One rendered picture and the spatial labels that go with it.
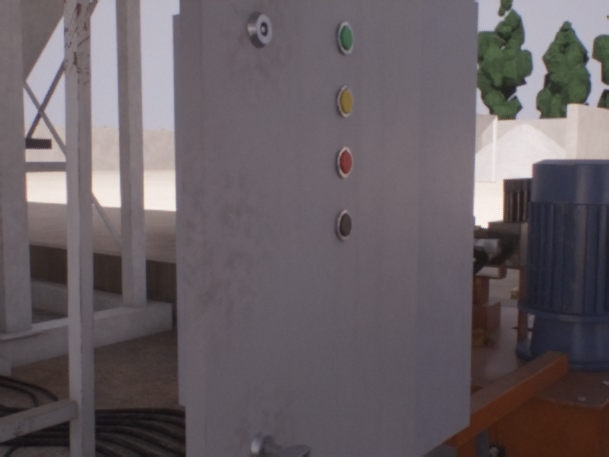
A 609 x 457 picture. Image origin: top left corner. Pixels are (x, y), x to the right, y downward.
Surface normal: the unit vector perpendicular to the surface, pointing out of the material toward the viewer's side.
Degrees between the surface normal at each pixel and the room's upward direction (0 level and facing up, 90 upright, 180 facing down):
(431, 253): 90
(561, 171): 90
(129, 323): 90
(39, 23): 110
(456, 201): 90
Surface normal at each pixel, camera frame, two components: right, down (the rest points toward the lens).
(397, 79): 0.86, 0.05
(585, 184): -0.27, 0.09
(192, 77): -0.52, 0.08
